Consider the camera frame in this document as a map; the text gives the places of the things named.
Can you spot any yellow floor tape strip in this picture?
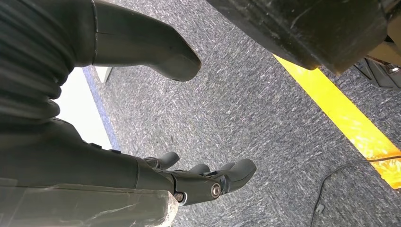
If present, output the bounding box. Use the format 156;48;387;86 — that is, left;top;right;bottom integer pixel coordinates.
273;54;401;190

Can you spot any thin black floor cable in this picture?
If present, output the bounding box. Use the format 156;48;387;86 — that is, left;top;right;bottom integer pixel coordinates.
309;155;401;227

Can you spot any black ribbed robot foot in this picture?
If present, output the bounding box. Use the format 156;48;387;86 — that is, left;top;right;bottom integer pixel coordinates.
354;57;401;92

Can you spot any tape-wrapped grey bracket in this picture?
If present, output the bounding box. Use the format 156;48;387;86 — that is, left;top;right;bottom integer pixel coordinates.
0;178;179;227

